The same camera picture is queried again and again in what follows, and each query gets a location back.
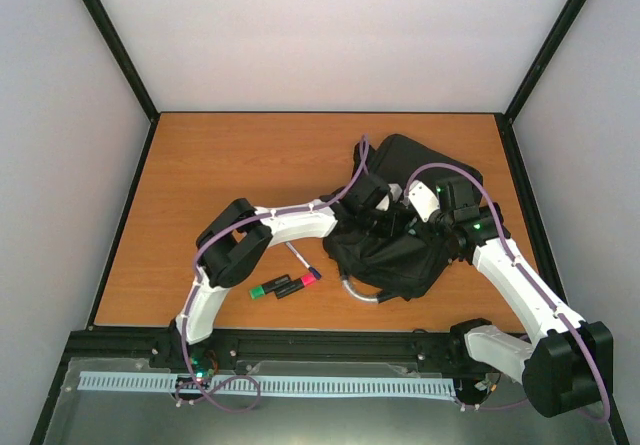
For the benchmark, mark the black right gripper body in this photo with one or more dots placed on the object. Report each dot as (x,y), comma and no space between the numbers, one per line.
(431,237)

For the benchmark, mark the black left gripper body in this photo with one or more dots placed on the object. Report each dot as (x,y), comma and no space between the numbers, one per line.
(368,225)

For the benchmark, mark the black student bag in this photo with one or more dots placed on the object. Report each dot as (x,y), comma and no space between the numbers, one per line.
(403,266)

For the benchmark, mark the blue capped white marker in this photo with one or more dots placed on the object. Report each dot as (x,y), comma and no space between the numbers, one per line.
(317,275)

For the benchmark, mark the pink black highlighter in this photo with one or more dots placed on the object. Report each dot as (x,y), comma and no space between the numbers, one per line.
(295,285)

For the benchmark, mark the green black highlighter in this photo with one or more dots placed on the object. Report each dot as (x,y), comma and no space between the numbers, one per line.
(269,287)

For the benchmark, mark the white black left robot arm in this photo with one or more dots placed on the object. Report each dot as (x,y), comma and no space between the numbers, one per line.
(229,251)

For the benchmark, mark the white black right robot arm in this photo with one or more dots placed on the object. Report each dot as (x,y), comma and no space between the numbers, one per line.
(564,363)

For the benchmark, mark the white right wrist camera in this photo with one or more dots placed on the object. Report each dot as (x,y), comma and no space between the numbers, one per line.
(422,200)

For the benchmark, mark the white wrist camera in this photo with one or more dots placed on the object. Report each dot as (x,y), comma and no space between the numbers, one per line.
(392,196)
(422,200)

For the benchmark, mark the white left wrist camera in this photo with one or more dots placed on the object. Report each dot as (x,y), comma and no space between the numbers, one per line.
(392,196)

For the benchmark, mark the black aluminium frame rail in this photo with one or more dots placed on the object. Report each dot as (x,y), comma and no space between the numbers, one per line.
(234,349)

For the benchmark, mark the light blue cable duct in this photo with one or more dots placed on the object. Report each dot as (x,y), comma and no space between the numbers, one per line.
(271,386)

